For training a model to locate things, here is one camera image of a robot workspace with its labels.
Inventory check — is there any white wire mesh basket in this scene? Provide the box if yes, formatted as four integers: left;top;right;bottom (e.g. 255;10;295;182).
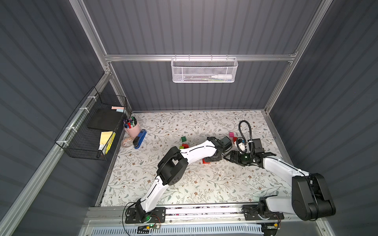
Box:
170;56;238;83

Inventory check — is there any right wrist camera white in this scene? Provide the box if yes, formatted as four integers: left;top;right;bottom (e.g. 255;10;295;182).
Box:
236;141;247;153

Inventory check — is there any black wire wall basket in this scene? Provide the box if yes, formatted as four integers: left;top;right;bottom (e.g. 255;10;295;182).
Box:
55;88;128;161

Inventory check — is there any white marker in basket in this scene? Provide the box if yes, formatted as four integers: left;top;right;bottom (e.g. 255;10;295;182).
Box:
211;74;233;81

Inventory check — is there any yellow sticky note pad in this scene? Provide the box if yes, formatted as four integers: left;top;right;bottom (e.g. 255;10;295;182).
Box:
98;131;116;155

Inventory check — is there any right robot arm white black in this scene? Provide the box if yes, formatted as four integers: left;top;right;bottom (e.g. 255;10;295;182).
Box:
229;138;336;221

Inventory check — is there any blue stapler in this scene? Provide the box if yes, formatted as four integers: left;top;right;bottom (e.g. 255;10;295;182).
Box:
133;129;147;149

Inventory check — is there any black cable loop right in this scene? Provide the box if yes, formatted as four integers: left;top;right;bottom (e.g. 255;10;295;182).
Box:
238;120;254;148

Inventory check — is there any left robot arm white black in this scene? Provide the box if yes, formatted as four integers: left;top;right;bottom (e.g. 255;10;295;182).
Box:
135;137;232;215

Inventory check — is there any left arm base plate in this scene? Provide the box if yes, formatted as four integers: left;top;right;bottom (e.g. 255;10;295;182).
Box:
123;207;166;224

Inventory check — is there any black notebook in basket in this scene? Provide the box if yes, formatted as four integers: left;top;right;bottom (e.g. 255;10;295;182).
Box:
87;109;124;131

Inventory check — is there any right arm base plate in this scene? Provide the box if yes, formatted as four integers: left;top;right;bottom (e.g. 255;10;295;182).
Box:
241;204;284;221

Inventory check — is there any round tape roll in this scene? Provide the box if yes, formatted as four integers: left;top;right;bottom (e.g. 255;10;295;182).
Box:
121;137;134;148

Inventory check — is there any pink pen cup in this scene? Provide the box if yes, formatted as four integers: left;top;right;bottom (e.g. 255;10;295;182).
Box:
124;123;141;138

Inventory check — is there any aluminium rail front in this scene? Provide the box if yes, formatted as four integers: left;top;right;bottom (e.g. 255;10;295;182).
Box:
85;202;322;225

